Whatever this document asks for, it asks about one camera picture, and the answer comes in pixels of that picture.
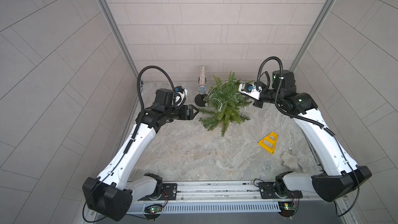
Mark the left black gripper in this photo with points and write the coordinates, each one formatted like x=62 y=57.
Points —
x=188 y=116

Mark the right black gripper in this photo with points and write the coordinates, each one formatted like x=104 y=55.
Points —
x=258 y=103

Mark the clear string lights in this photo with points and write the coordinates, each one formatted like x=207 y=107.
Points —
x=225 y=94

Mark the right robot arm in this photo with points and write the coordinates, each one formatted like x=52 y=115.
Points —
x=340 y=172

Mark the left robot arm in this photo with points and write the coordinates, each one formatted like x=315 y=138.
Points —
x=110 y=194

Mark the small green christmas tree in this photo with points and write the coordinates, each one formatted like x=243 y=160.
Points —
x=212 y=119

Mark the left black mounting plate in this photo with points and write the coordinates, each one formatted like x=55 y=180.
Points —
x=169 y=188

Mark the black mounting plate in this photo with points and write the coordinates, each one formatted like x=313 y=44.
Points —
x=169 y=188
x=268 y=191

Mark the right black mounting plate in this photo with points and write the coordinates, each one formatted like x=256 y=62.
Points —
x=268 y=191

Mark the left green circuit board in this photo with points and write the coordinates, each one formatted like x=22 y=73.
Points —
x=153 y=209

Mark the green circuit board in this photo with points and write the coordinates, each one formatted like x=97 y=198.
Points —
x=287 y=209
x=153 y=209

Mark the right green circuit board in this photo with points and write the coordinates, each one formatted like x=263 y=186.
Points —
x=287 y=209

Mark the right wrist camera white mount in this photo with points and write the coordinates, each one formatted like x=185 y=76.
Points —
x=250 y=90

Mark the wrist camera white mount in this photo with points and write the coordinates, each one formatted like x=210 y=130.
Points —
x=180 y=94
x=250 y=90

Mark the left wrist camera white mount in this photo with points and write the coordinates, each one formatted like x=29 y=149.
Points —
x=180 y=94

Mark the yellow plastic triangle frame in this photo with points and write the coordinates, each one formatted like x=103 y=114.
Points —
x=269 y=142

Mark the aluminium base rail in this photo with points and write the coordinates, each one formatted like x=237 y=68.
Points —
x=209 y=197

